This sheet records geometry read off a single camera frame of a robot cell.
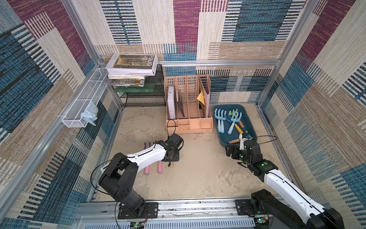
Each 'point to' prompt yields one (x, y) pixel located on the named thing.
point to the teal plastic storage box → (249, 129)
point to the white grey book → (171, 102)
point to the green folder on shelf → (147, 88)
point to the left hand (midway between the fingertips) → (174, 156)
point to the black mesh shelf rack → (151, 94)
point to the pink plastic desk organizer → (188, 104)
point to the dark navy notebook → (180, 103)
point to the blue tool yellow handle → (236, 125)
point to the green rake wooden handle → (172, 164)
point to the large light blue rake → (234, 120)
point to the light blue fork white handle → (220, 119)
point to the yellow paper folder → (200, 97)
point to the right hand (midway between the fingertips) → (232, 145)
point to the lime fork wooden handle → (239, 122)
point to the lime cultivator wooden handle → (234, 141)
